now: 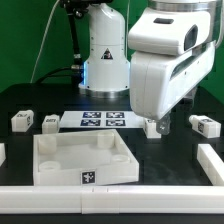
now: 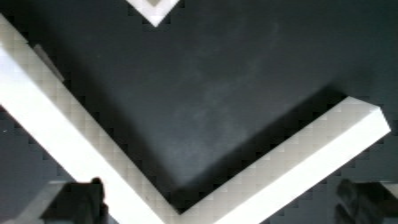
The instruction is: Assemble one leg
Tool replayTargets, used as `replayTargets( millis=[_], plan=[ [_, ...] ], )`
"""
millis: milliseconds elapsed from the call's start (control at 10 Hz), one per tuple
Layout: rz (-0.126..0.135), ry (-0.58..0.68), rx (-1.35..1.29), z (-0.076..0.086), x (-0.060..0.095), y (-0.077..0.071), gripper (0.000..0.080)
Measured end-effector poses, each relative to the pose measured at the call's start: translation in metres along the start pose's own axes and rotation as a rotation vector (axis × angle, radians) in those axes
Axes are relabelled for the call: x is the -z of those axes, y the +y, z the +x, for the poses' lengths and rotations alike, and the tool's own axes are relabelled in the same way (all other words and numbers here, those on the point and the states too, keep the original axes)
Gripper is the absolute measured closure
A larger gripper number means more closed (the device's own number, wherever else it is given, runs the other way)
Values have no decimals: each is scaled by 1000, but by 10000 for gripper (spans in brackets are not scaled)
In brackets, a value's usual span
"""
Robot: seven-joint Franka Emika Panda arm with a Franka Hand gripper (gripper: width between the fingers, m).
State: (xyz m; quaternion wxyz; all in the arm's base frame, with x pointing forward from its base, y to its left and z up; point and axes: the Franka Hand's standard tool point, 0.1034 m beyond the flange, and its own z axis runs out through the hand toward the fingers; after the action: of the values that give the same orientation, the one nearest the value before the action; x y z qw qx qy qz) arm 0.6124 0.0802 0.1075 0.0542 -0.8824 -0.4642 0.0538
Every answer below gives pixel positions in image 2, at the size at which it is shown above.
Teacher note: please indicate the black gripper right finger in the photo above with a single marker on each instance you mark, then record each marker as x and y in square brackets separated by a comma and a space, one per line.
[368, 203]

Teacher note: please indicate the white U-shaped obstacle fence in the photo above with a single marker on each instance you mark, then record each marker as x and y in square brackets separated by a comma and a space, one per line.
[203, 114]

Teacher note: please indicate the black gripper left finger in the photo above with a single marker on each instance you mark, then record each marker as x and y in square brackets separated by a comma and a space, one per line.
[79, 207]

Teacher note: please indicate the white square table top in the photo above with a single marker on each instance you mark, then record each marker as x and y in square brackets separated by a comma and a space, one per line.
[153, 9]

